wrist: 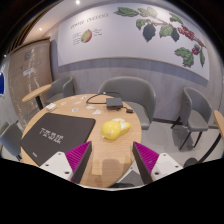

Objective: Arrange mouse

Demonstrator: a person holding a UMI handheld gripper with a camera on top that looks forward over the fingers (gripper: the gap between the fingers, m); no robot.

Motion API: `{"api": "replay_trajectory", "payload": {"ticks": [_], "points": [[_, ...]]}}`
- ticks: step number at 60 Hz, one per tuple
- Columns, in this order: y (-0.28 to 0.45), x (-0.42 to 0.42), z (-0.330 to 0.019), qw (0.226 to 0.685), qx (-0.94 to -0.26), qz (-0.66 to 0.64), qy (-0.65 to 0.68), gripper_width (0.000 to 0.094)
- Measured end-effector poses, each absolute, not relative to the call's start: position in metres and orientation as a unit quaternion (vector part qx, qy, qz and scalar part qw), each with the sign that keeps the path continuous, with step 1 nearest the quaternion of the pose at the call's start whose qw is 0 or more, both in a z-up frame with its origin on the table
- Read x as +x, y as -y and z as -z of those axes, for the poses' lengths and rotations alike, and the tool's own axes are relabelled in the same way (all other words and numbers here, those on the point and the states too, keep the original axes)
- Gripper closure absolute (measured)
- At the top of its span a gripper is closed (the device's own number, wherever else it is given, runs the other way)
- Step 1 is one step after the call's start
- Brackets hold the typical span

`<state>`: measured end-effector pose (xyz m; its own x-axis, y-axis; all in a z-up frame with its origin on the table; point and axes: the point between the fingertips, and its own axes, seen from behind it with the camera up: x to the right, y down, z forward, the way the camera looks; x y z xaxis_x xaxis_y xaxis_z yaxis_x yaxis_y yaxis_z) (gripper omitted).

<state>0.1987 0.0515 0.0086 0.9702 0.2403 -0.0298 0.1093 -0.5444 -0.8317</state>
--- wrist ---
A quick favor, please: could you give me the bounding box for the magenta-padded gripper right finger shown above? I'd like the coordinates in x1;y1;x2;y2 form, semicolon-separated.
132;141;184;185

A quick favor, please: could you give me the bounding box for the leaf and berry wall mural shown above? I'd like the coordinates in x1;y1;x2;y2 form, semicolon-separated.
57;2;211;81

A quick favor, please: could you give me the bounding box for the black cable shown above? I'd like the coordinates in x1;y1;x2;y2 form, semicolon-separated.
85;92;123;105

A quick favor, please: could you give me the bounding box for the blue wall sign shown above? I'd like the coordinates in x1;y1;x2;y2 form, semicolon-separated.
0;71;6;98

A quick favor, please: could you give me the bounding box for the grey armchair with black legs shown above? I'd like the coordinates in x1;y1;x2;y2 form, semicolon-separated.
170;86;214;151

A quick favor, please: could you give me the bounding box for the wide grey armchair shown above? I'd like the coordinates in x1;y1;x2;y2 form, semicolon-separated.
97;75;157;131

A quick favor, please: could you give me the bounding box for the black mouse pad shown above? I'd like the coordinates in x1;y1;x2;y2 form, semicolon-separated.
20;112;97;167

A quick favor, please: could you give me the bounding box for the flat black box device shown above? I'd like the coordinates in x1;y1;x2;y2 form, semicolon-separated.
105;97;124;110

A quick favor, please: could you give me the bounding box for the small white box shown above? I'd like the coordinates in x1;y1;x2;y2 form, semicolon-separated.
45;102;57;112

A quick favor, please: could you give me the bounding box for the small round wooden table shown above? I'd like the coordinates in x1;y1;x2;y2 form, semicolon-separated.
21;83;53;111

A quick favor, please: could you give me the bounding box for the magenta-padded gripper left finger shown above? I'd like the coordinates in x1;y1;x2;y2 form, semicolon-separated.
39;140;93;185

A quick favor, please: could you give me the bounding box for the brown wall board with text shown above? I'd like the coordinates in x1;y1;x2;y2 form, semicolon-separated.
8;39;54;128

